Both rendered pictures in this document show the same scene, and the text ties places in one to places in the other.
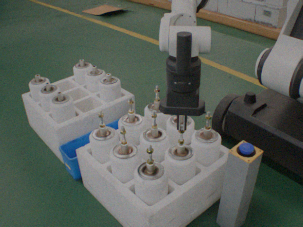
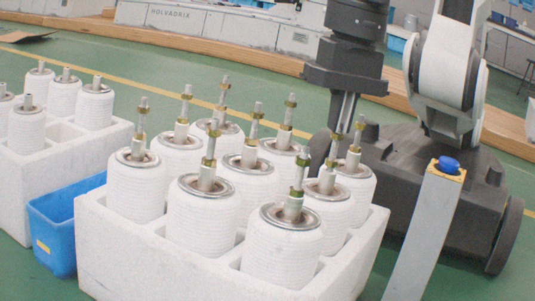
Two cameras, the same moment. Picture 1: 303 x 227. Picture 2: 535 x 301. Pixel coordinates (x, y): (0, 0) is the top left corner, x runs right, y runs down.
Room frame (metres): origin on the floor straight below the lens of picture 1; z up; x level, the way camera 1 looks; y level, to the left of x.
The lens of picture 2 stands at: (0.05, 0.36, 0.55)
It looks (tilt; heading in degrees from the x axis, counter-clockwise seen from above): 18 degrees down; 332
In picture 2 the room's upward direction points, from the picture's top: 11 degrees clockwise
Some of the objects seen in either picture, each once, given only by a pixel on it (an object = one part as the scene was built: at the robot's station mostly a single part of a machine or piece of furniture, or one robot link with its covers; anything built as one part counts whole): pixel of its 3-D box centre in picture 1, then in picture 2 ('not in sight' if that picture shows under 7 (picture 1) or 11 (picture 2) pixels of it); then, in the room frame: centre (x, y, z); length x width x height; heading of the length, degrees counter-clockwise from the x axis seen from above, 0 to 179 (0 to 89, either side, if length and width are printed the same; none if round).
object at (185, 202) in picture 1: (155, 171); (231, 259); (0.79, -0.01, 0.09); 0.39 x 0.39 x 0.18; 40
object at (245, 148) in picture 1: (246, 149); (448, 166); (0.62, -0.25, 0.32); 0.04 x 0.04 x 0.02
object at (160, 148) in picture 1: (155, 156); (237, 221); (0.79, -0.01, 0.16); 0.10 x 0.10 x 0.18
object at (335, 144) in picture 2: (181, 136); (334, 150); (0.70, -0.08, 0.31); 0.01 x 0.01 x 0.08
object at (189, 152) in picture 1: (181, 152); (324, 190); (0.70, -0.08, 0.25); 0.08 x 0.08 x 0.01
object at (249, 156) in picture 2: (154, 131); (249, 156); (0.79, -0.01, 0.26); 0.02 x 0.02 x 0.03
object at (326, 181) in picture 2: (181, 148); (326, 181); (0.70, -0.08, 0.26); 0.02 x 0.02 x 0.03
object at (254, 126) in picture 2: (154, 121); (254, 128); (0.79, -0.01, 0.30); 0.01 x 0.01 x 0.08
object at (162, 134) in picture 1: (154, 135); (247, 165); (0.79, -0.01, 0.25); 0.08 x 0.08 x 0.01
